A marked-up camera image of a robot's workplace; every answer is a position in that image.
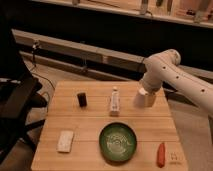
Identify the cream gripper block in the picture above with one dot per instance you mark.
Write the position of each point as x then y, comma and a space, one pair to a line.
150, 99

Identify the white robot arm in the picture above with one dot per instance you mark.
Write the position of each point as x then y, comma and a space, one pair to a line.
163, 67

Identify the green ceramic plate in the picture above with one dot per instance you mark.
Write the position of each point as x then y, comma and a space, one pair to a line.
117, 142

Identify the white glue bottle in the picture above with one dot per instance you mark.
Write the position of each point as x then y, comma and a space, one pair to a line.
114, 102

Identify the orange carrot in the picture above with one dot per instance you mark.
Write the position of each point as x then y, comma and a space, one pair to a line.
161, 155

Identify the white sponge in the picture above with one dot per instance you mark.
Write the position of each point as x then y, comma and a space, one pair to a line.
65, 141

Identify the black office chair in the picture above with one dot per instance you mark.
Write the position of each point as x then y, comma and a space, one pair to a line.
17, 98

